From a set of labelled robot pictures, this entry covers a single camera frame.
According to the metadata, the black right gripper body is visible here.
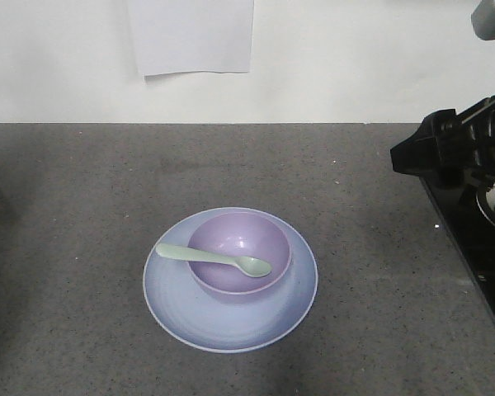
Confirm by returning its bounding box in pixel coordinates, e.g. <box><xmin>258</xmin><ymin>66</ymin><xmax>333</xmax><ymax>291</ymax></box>
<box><xmin>390</xmin><ymin>95</ymin><xmax>495</xmax><ymax>186</ymax></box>

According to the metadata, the purple plastic bowl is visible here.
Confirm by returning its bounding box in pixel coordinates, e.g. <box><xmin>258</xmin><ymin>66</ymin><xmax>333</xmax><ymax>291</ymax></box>
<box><xmin>188</xmin><ymin>210</ymin><xmax>293</xmax><ymax>304</ymax></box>

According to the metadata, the pale green plastic spoon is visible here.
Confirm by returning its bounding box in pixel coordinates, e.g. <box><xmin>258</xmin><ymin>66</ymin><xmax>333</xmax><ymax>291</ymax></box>
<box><xmin>155</xmin><ymin>243</ymin><xmax>272</xmax><ymax>278</ymax></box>

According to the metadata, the light blue plastic plate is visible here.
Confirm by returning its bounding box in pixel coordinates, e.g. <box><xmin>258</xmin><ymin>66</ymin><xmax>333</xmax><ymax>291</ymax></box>
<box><xmin>143</xmin><ymin>207</ymin><xmax>318</xmax><ymax>353</ymax></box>

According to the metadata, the black glass gas hob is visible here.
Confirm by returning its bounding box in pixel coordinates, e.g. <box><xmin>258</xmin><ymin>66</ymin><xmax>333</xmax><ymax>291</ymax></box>
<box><xmin>422</xmin><ymin>180</ymin><xmax>495</xmax><ymax>322</ymax></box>

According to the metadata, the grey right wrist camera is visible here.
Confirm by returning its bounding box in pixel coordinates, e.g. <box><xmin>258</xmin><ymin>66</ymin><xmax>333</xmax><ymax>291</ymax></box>
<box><xmin>471</xmin><ymin>0</ymin><xmax>495</xmax><ymax>40</ymax></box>

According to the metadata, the white paper sheet on wall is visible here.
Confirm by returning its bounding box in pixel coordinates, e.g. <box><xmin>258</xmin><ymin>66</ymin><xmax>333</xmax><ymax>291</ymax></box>
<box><xmin>127</xmin><ymin>0</ymin><xmax>254</xmax><ymax>76</ymax></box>

